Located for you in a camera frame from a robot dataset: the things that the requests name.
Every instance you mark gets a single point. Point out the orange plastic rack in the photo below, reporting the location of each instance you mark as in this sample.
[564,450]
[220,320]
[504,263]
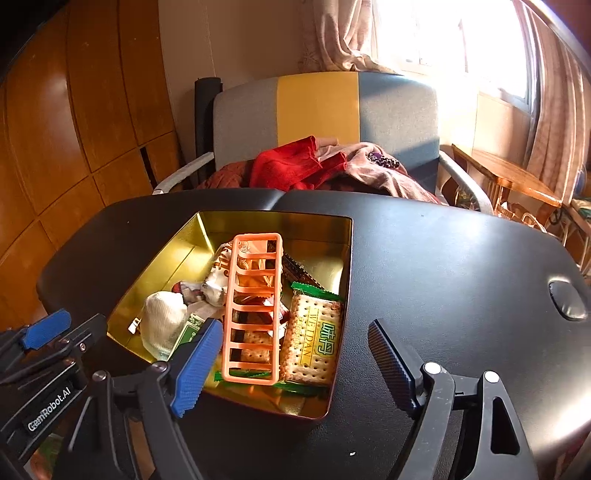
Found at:
[249,376]

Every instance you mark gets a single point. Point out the beige curtain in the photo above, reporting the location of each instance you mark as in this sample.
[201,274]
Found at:
[341,32]
[558,92]

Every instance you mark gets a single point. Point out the small green box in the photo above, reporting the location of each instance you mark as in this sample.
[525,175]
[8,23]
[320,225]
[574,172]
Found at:
[189,330]

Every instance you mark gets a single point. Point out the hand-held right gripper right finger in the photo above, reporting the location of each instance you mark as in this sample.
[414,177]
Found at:
[392,364]

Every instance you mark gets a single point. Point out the pale sock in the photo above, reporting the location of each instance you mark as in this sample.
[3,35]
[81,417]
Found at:
[161,318]

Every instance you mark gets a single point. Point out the grey and yellow chair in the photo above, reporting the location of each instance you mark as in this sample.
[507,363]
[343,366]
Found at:
[240,120]

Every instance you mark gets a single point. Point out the white candy wrapper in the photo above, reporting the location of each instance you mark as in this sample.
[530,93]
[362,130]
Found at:
[214,286]

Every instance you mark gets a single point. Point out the small red wrapper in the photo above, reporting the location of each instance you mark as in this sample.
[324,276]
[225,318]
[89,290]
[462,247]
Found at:
[180,288]

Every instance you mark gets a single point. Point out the small green cracker packet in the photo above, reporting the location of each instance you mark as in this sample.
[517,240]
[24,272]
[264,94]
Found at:
[256,337]

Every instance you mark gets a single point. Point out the brown quilted cloth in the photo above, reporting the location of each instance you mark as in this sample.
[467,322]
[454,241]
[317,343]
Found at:
[226,177]

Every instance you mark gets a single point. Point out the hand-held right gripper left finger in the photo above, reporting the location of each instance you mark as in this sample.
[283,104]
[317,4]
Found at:
[196,369]

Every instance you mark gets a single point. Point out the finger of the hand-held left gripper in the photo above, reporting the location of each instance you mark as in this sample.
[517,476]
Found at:
[46,328]
[83,334]

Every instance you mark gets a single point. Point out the pink cloth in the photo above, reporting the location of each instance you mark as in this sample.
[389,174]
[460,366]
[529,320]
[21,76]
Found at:
[369,170]

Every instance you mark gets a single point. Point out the red cloth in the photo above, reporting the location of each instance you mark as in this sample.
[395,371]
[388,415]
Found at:
[286,166]

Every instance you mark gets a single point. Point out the bright window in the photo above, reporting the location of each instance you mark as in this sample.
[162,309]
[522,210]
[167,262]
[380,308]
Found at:
[461,46]

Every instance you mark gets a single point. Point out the wooden cabinet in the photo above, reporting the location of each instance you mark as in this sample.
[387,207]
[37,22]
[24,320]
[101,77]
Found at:
[69,138]

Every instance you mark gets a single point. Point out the dark snack packet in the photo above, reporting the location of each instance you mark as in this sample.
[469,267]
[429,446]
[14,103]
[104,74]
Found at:
[298,270]

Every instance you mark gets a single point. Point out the large green cracker packet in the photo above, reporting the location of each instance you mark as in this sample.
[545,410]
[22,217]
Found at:
[309,341]

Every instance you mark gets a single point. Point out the wooden side table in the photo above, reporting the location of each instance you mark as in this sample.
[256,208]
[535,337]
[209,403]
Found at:
[508,175]

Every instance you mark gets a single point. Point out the brown snack bag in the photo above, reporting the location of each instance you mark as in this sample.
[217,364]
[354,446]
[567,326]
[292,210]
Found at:
[222,258]

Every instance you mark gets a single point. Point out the gold tin box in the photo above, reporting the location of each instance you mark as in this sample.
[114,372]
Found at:
[258,230]

